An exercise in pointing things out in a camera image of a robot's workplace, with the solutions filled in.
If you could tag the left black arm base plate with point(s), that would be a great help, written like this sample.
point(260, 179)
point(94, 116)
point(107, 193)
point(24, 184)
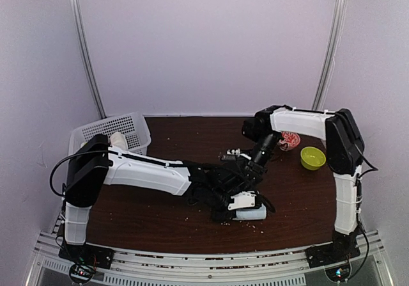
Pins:
point(90, 255)

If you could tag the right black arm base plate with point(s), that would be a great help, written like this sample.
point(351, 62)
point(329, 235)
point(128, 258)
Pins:
point(331, 253)

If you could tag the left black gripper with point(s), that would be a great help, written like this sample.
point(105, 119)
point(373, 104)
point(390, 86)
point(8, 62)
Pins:
point(218, 217)

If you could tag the red white patterned ceramic bowl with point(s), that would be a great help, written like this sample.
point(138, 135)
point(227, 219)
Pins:
point(289, 141)

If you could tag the left round circuit board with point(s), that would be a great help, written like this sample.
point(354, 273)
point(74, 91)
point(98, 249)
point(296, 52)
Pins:
point(80, 274)

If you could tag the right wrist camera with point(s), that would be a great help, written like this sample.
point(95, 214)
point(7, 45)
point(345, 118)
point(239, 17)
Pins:
point(255, 128)

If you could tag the right round circuit board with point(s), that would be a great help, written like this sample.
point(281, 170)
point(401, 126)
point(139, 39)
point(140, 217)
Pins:
point(338, 274)

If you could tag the round circuit board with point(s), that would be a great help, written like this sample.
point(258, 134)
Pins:
point(338, 274)
point(80, 274)

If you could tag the lime green plastic bowl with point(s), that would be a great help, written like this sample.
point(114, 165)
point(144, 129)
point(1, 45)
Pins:
point(312, 158)

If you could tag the right aluminium frame post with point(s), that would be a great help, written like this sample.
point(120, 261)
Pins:
point(329, 59)

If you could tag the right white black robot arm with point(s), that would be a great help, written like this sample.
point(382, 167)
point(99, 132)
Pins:
point(344, 153)

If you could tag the aluminium frame post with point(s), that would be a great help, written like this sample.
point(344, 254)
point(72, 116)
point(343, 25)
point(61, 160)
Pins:
point(329, 59)
point(86, 59)

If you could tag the left aluminium frame post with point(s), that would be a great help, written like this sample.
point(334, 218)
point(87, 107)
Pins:
point(86, 59)

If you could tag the white terry towel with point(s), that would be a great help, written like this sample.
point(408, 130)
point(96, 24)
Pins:
point(119, 140)

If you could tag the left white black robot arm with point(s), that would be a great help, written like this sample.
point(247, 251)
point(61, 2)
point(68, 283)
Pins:
point(97, 163)

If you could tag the white perforated plastic basket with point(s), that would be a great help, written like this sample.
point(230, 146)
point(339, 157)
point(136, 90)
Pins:
point(133, 126)

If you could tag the light blue towel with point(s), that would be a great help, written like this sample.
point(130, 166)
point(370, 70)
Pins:
point(251, 214)

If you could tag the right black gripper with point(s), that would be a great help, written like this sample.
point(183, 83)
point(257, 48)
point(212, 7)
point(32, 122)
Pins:
point(254, 169)

